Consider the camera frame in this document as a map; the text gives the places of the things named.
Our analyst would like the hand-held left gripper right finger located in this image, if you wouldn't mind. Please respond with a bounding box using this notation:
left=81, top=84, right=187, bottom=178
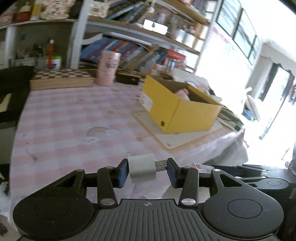
left=167, top=158, right=250, bottom=207

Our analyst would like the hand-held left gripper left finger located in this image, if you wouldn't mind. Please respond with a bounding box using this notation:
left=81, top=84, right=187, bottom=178
left=53, top=158, right=130, bottom=207

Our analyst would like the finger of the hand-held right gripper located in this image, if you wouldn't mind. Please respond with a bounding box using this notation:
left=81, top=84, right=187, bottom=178
left=211, top=164, right=282, bottom=178
left=235, top=176, right=264, bottom=184

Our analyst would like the white charger plug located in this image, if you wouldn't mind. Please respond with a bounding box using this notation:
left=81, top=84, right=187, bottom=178
left=128, top=153, right=167, bottom=183

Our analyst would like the white card red label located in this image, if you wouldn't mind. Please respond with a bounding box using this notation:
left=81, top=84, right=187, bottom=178
left=194, top=163, right=216, bottom=175

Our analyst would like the yellow cardboard box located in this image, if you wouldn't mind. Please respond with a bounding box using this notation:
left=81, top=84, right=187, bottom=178
left=141, top=75, right=223, bottom=134

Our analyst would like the pink round plush pouch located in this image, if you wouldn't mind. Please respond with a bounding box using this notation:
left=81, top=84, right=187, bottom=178
left=174, top=88, right=190, bottom=100

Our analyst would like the pink checked tablecloth desktop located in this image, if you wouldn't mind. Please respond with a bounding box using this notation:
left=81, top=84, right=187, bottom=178
left=9, top=80, right=249, bottom=202

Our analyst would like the thick green book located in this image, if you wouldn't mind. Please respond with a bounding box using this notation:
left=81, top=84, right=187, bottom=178
left=232, top=119, right=245, bottom=132

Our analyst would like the pink printed cup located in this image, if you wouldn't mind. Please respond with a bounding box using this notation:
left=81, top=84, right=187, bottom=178
left=96, top=51, right=122, bottom=87

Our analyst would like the wooden checkered chessboard box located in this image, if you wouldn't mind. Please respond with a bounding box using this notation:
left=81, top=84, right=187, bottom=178
left=29, top=68, right=95, bottom=91

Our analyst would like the stack of red thick books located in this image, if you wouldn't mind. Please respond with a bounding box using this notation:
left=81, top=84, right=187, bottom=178
left=165, top=50, right=186, bottom=70

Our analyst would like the long row of leaning books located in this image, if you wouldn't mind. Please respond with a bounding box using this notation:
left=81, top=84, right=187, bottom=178
left=80, top=37, right=169, bottom=70

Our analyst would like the white pen holder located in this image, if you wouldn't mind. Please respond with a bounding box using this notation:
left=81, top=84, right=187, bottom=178
left=181, top=30, right=200, bottom=48

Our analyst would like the dark framed window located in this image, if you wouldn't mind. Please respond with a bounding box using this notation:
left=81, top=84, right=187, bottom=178
left=216, top=0, right=260, bottom=66

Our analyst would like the orange red bottle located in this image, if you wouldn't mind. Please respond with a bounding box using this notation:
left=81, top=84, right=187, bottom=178
left=46, top=39, right=55, bottom=69

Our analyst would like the white tablet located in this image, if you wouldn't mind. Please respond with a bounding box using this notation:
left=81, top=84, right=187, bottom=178
left=143, top=19, right=169, bottom=36

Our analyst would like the white bookshelf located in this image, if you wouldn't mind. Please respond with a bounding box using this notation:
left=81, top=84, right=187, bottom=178
left=0, top=0, right=220, bottom=75

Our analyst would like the black electronic keyboard piano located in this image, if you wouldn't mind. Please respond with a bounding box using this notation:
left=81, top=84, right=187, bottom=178
left=0, top=65, right=35, bottom=124

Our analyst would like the short row of shelf books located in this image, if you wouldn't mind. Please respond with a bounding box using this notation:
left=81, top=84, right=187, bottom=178
left=106, top=0, right=148, bottom=20

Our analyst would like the floral pink white bag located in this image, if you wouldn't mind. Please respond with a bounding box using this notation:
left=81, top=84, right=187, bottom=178
left=38, top=0, right=70, bottom=20

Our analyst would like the red white round doll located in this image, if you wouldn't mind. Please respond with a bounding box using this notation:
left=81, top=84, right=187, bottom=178
left=16, top=2, right=33, bottom=22

